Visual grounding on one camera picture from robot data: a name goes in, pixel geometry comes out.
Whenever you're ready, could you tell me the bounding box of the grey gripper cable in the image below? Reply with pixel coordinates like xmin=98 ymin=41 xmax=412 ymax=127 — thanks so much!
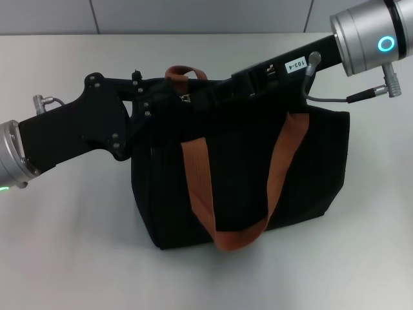
xmin=31 ymin=94 xmax=68 ymax=112
xmin=301 ymin=51 xmax=403 ymax=105

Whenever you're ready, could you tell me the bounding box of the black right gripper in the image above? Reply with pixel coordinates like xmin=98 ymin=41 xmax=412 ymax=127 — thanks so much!
xmin=192 ymin=34 xmax=343 ymax=112

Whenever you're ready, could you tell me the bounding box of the grey right gripper cable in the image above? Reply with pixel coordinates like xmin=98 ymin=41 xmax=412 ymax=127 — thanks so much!
xmin=301 ymin=51 xmax=403 ymax=105

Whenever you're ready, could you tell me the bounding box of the grey left gripper cable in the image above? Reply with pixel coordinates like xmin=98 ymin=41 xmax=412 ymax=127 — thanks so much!
xmin=31 ymin=94 xmax=68 ymax=112

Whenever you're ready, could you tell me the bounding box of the black bag with brown handles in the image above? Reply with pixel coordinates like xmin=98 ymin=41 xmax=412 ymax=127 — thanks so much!
xmin=130 ymin=65 xmax=351 ymax=253

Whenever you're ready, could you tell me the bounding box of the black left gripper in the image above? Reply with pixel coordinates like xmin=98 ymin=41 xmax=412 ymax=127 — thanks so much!
xmin=18 ymin=72 xmax=174 ymax=181

